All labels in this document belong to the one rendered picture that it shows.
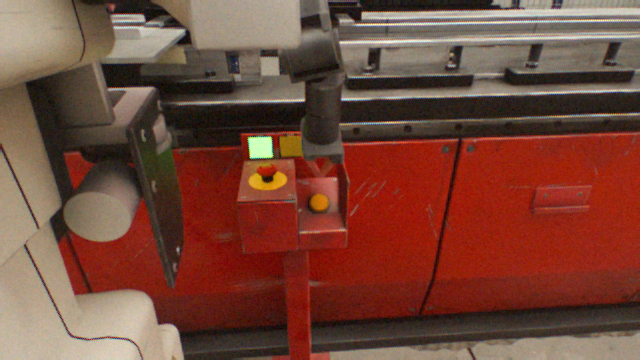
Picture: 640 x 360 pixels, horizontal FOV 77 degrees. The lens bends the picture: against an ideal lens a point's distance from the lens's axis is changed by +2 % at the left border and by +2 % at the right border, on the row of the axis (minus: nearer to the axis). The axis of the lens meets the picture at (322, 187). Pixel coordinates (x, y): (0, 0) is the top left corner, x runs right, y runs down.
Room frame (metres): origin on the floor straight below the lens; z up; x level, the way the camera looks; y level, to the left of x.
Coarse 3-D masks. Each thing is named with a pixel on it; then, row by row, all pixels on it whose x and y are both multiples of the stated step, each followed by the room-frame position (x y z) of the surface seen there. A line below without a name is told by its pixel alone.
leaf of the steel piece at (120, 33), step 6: (114, 30) 0.83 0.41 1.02; (120, 30) 0.83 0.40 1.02; (126, 30) 0.83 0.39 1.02; (132, 30) 0.83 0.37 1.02; (138, 30) 0.84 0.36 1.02; (144, 30) 0.93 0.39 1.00; (150, 30) 0.93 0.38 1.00; (156, 30) 0.93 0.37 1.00; (120, 36) 0.83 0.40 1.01; (126, 36) 0.83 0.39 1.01; (132, 36) 0.83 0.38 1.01; (138, 36) 0.84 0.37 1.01; (144, 36) 0.86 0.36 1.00
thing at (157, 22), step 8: (144, 8) 1.14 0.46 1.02; (152, 8) 1.14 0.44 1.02; (160, 8) 1.14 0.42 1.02; (144, 16) 1.13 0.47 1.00; (152, 16) 1.14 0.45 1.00; (160, 16) 1.12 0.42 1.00; (168, 16) 1.12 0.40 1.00; (144, 24) 0.99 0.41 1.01; (152, 24) 0.99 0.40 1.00; (160, 24) 1.00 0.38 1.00
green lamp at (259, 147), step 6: (252, 138) 0.73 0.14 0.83; (258, 138) 0.73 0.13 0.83; (264, 138) 0.73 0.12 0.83; (270, 138) 0.74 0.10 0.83; (252, 144) 0.73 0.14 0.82; (258, 144) 0.73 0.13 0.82; (264, 144) 0.73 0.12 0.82; (270, 144) 0.74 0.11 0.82; (252, 150) 0.73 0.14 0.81; (258, 150) 0.73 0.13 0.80; (264, 150) 0.73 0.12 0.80; (270, 150) 0.74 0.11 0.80; (252, 156) 0.73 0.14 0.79; (258, 156) 0.73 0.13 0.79; (264, 156) 0.73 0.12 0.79; (270, 156) 0.74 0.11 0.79
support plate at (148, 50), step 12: (168, 36) 0.87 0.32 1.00; (180, 36) 0.90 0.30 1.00; (120, 48) 0.75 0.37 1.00; (132, 48) 0.75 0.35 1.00; (144, 48) 0.76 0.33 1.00; (156, 48) 0.76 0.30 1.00; (168, 48) 0.79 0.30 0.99; (108, 60) 0.68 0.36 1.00; (120, 60) 0.68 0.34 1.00; (132, 60) 0.69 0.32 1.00; (144, 60) 0.69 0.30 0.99
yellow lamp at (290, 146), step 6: (282, 138) 0.74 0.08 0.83; (288, 138) 0.74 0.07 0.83; (294, 138) 0.74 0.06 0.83; (300, 138) 0.74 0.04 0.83; (282, 144) 0.74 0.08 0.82; (288, 144) 0.74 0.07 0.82; (294, 144) 0.74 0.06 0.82; (300, 144) 0.74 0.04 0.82; (282, 150) 0.74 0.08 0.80; (288, 150) 0.74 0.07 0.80; (294, 150) 0.74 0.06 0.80; (300, 150) 0.74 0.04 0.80; (282, 156) 0.74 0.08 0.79
